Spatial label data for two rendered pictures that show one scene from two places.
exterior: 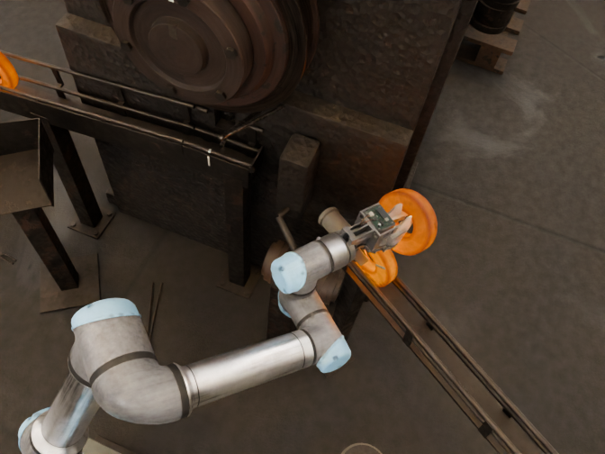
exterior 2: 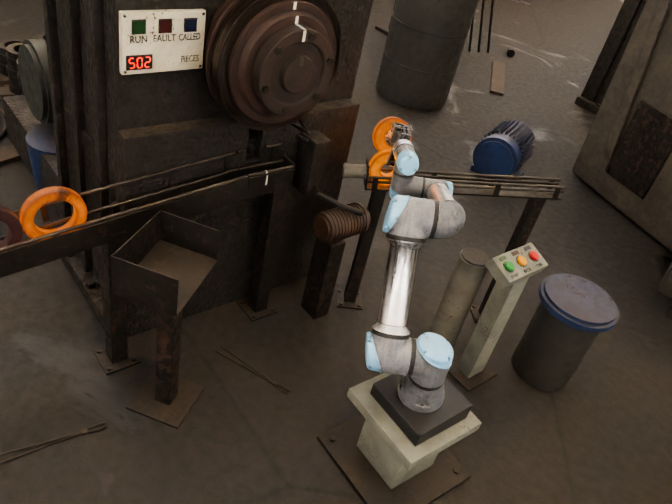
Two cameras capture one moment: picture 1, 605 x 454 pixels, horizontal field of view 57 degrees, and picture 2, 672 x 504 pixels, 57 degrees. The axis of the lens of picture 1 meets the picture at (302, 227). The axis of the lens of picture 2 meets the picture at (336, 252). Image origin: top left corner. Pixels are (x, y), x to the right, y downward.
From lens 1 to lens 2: 1.79 m
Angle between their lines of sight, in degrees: 44
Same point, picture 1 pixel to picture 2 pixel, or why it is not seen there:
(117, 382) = (448, 207)
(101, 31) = (156, 128)
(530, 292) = not seen: hidden behind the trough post
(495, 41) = not seen: hidden behind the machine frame
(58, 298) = (175, 410)
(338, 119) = (323, 108)
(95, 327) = (411, 202)
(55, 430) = (404, 309)
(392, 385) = not seen: hidden behind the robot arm
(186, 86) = (293, 103)
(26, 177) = (176, 261)
